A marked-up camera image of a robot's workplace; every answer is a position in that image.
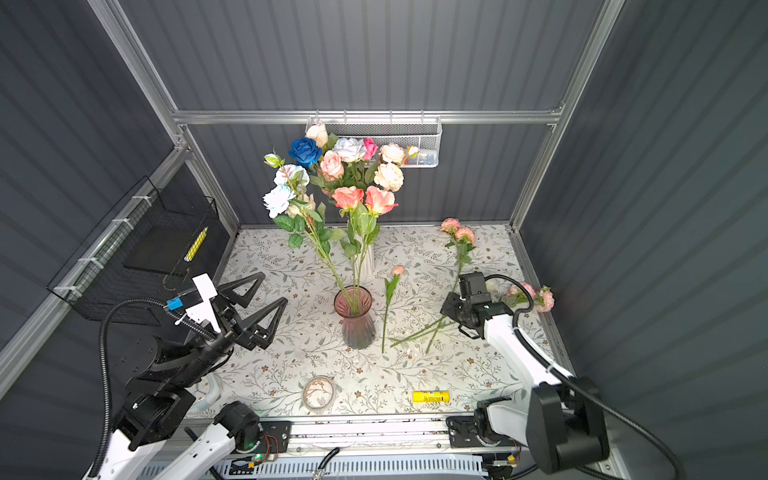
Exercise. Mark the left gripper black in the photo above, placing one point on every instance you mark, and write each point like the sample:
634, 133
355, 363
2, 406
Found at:
257, 336

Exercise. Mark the yellow marker pen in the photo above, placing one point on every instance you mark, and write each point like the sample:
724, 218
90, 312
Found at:
195, 246

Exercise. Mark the yellow label tag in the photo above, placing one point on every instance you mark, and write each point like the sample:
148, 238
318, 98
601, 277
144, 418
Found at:
431, 397

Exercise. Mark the floral table mat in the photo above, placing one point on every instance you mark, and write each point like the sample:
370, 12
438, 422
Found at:
309, 340

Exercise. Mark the blue rose stem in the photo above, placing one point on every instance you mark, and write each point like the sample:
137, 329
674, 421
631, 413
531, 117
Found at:
305, 152

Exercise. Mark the purple glass vase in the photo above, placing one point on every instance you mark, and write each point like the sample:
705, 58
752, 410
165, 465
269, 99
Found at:
353, 305

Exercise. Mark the pink roses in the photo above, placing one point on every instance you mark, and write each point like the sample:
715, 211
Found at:
348, 162

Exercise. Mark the black wire wall basket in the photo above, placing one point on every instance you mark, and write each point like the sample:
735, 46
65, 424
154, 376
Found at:
94, 280

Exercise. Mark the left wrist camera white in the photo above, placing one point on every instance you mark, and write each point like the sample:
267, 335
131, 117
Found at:
194, 306

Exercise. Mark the clear tape roll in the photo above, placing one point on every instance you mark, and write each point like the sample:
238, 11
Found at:
319, 394

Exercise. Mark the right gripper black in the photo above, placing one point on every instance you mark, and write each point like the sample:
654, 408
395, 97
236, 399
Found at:
449, 304

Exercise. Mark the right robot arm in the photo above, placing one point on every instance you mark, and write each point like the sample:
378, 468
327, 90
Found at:
553, 419

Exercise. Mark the bunch of artificial flowers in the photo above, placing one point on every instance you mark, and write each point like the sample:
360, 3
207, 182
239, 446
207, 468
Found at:
520, 295

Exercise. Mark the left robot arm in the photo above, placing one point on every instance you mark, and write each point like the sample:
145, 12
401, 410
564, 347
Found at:
162, 372

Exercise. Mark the black notebook in basket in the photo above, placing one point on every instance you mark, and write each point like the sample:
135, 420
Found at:
160, 251

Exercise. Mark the small pink bud stem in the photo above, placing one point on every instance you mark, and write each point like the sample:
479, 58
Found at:
391, 284

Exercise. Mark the white wire wall basket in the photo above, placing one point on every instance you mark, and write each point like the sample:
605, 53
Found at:
420, 138

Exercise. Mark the white ribbed ceramic vase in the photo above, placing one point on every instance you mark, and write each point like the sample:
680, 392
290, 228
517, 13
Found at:
366, 263

